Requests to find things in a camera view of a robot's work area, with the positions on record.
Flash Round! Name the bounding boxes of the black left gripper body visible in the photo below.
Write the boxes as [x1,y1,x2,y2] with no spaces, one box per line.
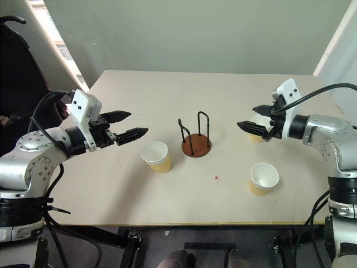
[89,113,118,149]

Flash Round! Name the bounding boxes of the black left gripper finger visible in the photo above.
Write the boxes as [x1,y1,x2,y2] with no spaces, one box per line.
[107,110,132,124]
[115,127,149,147]

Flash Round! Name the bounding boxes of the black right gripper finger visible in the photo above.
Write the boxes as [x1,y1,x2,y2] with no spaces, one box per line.
[237,120,272,139]
[252,104,273,118]

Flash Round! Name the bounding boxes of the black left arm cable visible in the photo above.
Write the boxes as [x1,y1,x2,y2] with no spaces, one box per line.
[28,89,78,160]

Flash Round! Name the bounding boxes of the black waist cable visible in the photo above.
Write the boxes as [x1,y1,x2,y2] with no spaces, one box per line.
[41,163,103,268]
[290,190,330,268]

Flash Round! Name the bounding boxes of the black zip tie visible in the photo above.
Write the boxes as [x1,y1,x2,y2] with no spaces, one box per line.
[41,197,72,216]

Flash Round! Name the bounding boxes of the brown cup holder stand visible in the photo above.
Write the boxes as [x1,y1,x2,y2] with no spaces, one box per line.
[177,111,213,159]

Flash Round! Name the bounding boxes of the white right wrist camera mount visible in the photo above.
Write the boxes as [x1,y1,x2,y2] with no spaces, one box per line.
[271,78,303,140]

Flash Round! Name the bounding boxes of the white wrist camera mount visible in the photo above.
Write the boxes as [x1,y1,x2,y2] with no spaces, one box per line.
[68,89,103,152]
[271,78,303,140]

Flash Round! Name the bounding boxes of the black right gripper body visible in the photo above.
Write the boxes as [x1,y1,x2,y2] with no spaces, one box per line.
[263,95,288,142]

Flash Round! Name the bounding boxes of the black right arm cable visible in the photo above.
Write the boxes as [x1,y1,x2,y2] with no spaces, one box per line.
[274,83,357,116]

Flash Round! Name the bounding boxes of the yellow paper cup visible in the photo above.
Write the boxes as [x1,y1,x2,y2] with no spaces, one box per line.
[248,162,281,197]
[248,113,273,144]
[139,141,172,175]

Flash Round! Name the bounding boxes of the black chair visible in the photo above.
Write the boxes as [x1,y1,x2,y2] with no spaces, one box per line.
[0,15,74,135]

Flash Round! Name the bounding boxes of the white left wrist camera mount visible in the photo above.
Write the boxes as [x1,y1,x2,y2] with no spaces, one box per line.
[68,89,103,152]

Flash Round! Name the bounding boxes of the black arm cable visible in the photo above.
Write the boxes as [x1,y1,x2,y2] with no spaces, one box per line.
[274,83,357,116]
[28,89,78,160]

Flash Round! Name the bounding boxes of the black right waist cable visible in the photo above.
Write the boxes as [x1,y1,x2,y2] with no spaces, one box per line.
[290,190,330,268]

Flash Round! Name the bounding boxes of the dark rounded shape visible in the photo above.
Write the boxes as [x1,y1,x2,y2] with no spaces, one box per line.
[224,248,252,268]
[157,249,196,268]

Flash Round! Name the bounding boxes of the black metal table frame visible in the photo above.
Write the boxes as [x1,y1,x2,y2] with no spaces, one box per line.
[54,224,309,268]

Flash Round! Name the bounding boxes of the black left waist cable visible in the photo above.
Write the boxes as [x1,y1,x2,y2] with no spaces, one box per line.
[41,163,103,268]

